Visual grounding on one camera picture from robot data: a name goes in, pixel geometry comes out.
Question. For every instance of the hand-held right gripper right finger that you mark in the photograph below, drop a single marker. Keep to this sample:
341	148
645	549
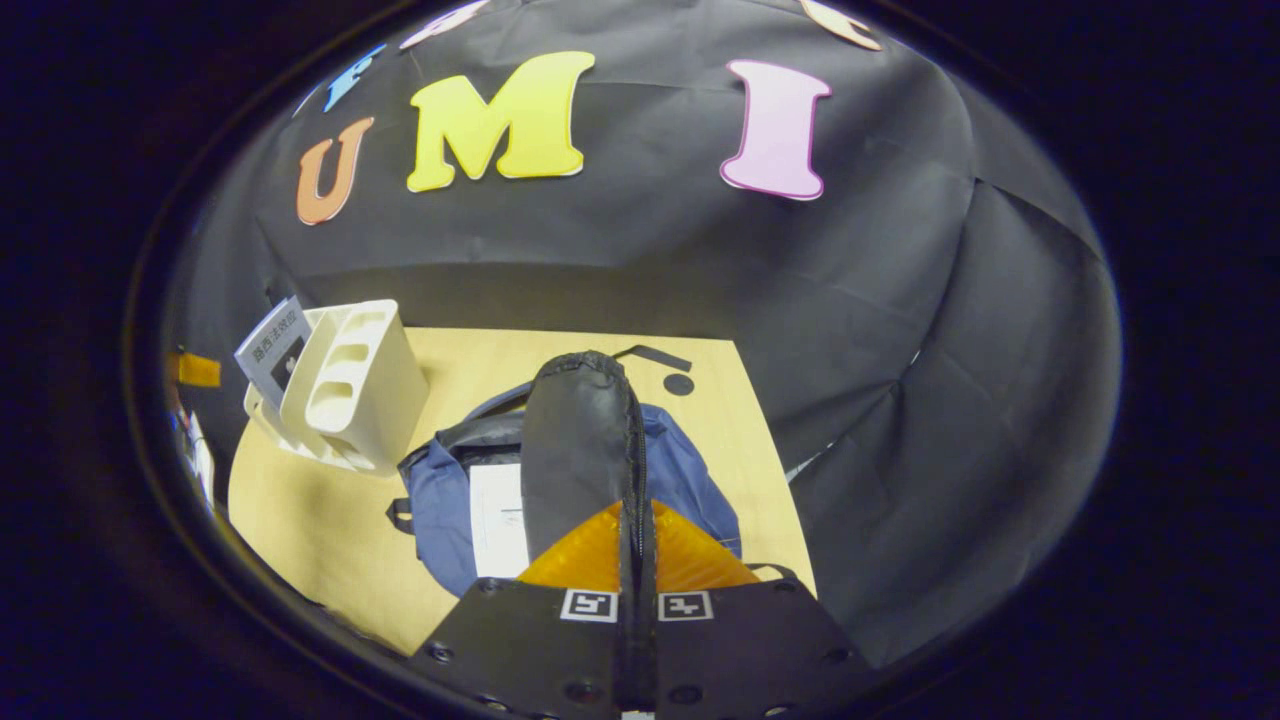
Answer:
760	640

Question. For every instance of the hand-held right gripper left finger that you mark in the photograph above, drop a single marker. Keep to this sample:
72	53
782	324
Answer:
520	640

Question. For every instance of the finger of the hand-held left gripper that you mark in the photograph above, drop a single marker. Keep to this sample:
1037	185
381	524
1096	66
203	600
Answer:
200	370

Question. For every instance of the blue and grey cover book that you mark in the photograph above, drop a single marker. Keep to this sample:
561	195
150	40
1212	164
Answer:
275	350

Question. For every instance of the white cover book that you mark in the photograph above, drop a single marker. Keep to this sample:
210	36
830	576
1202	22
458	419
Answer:
498	520

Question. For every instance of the white bookshelf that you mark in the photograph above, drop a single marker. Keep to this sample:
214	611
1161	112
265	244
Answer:
385	400

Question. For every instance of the blue schoolbag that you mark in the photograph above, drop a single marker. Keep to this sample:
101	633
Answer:
580	440

